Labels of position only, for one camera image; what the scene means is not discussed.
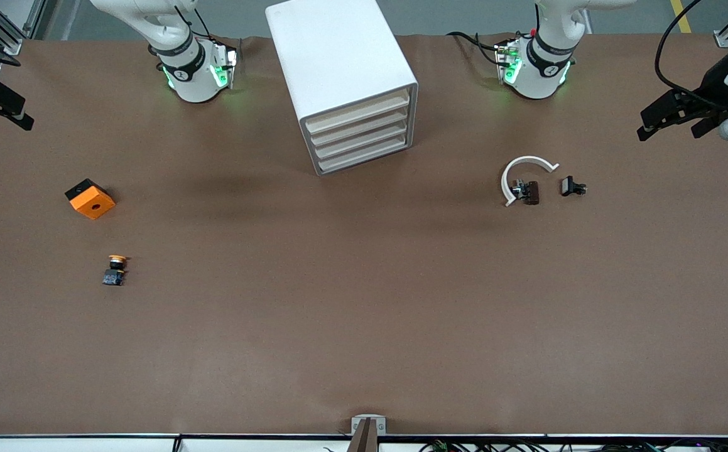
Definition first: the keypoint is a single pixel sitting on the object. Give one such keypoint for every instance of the small black component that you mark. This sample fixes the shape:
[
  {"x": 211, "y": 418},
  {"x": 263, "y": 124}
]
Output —
[{"x": 568, "y": 186}]

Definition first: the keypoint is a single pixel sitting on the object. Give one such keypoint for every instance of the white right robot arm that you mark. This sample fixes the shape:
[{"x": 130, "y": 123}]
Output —
[{"x": 194, "y": 78}]

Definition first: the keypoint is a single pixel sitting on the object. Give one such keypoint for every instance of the yellow push button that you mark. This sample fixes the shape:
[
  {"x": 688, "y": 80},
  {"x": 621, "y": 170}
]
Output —
[{"x": 114, "y": 275}]

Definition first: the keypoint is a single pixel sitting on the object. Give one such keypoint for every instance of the brown post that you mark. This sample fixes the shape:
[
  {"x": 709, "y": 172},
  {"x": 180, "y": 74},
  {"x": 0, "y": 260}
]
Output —
[{"x": 364, "y": 439}]

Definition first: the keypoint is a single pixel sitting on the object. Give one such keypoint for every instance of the brown table cover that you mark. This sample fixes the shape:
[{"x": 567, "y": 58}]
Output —
[{"x": 338, "y": 314}]

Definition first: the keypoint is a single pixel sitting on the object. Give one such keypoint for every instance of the brown black electrical component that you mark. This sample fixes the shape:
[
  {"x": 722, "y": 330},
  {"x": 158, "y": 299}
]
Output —
[{"x": 531, "y": 192}]

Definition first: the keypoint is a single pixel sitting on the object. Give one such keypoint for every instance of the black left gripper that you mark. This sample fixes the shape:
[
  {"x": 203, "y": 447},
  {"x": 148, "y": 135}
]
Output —
[{"x": 713, "y": 86}]

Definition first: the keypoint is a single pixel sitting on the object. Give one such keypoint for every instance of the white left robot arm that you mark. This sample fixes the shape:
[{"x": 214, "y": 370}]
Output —
[{"x": 536, "y": 75}]

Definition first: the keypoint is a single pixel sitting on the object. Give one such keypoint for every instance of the orange box with hole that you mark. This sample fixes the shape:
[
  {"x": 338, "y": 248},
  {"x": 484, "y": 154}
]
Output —
[{"x": 93, "y": 204}]

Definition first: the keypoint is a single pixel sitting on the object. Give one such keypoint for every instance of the white curved plastic part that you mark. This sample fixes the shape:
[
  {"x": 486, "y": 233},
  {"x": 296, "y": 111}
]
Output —
[{"x": 507, "y": 176}]

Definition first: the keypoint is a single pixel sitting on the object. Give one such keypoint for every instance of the grey metal bracket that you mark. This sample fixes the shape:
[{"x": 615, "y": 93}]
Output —
[{"x": 355, "y": 422}]

